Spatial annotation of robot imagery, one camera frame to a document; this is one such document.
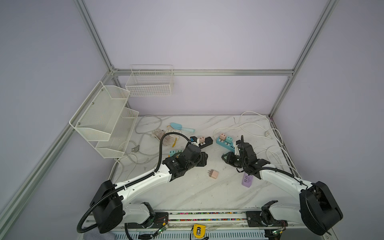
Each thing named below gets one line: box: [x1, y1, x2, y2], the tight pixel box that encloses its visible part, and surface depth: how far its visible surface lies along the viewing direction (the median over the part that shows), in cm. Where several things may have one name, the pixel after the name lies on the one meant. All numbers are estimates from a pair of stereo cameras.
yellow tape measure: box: [193, 224, 206, 239], surface depth 71 cm
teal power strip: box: [216, 137, 236, 153], surface depth 103 cm
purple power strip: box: [241, 172, 253, 188], surface depth 86 cm
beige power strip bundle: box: [152, 125, 182, 147], surface depth 106 cm
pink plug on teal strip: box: [219, 133, 227, 141], surface depth 102 cm
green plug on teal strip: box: [225, 136, 233, 144], surface depth 100 cm
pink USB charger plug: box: [207, 169, 219, 179], surface depth 90 cm
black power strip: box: [198, 136, 214, 149], surface depth 103 cm
